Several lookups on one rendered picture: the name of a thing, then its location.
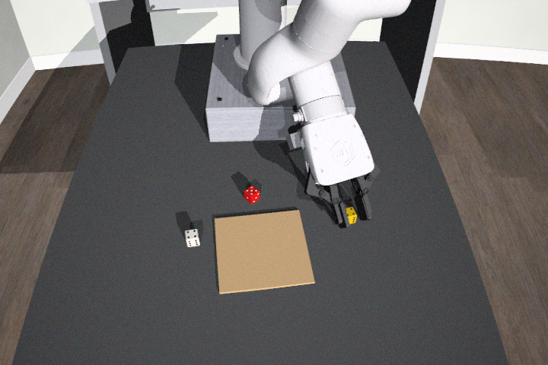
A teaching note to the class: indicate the red die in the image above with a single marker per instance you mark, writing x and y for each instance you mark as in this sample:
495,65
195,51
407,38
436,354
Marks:
251,194

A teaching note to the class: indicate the tan square mat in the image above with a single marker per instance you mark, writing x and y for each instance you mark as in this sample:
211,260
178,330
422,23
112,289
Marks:
261,251

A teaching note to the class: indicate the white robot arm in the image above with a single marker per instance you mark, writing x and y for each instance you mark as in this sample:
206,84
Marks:
317,34

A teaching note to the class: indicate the yellow die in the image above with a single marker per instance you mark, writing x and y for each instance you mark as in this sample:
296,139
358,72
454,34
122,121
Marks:
351,215

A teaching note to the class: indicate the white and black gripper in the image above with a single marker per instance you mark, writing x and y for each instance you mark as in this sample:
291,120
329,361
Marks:
338,152

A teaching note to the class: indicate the white die with black pips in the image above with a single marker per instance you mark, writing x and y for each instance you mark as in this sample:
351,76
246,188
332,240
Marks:
192,237

